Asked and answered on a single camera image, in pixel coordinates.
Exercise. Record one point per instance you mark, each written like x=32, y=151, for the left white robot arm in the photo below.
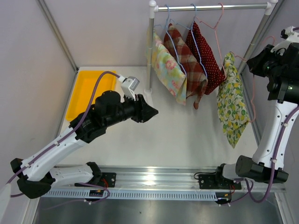
x=38, y=174

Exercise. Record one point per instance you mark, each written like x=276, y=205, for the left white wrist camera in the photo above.
x=128, y=86

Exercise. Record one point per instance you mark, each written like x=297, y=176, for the blue wire hanger left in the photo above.
x=165, y=27

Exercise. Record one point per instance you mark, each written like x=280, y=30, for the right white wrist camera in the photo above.
x=289, y=35

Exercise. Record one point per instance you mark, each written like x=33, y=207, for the yellow plastic tray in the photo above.
x=83, y=90

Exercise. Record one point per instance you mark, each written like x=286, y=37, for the red plaid skirt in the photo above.
x=196, y=78

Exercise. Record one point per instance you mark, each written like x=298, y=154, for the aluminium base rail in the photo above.
x=164, y=179

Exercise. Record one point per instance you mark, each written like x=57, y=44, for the pastel floral skirt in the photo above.
x=168, y=70

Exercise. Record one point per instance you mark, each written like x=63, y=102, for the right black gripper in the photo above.
x=255, y=64

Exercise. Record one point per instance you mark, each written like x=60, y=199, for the white slotted cable duct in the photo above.
x=193, y=195

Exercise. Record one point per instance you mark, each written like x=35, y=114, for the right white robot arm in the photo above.
x=267, y=163

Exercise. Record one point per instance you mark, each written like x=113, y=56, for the red polka dot skirt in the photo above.
x=201, y=50

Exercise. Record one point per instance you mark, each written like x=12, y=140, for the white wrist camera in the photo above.
x=128, y=86
x=289, y=35

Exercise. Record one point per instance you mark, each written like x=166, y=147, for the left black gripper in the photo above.
x=143, y=111

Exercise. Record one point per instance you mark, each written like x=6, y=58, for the lemon print cloth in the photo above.
x=231, y=107

